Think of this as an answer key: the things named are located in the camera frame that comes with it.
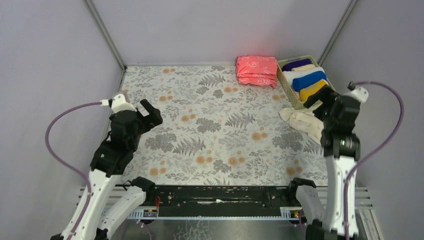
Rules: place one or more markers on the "blue towel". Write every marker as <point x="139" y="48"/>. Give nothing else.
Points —
<point x="305" y="81"/>

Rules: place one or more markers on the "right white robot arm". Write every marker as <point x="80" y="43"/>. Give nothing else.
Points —
<point x="336" y="220"/>

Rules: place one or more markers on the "pink folded towel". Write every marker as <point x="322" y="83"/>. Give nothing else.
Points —
<point x="257" y="70"/>

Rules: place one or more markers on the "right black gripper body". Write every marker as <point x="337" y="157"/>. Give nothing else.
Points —
<point x="325" y="100"/>

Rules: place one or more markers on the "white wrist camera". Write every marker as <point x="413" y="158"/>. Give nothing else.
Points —
<point x="118" y="103"/>
<point x="359" y="93"/>

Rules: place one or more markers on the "yellow white towel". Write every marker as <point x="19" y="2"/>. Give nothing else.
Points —
<point x="306" y="92"/>

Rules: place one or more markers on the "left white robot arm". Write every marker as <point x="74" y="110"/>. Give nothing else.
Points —
<point x="115" y="152"/>

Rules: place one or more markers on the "cream crumpled towel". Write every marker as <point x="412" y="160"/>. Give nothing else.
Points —
<point x="304" y="120"/>

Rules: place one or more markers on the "cream rolled towel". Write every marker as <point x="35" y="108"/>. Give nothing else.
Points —
<point x="305" y="68"/>

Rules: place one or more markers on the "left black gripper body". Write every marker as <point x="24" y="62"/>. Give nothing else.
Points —
<point x="145" y="118"/>

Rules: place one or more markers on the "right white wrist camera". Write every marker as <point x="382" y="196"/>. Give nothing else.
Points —
<point x="359" y="93"/>

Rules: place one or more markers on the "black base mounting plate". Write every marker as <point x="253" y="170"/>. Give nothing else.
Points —
<point x="221" y="201"/>

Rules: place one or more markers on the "floral tablecloth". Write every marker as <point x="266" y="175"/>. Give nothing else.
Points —
<point x="216" y="131"/>

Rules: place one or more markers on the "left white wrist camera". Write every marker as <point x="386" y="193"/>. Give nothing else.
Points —
<point x="118" y="103"/>

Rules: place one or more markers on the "purple rolled towel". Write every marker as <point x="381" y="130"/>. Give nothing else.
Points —
<point x="295" y="64"/>

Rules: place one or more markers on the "white rolled towel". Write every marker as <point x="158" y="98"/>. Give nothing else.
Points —
<point x="291" y="75"/>

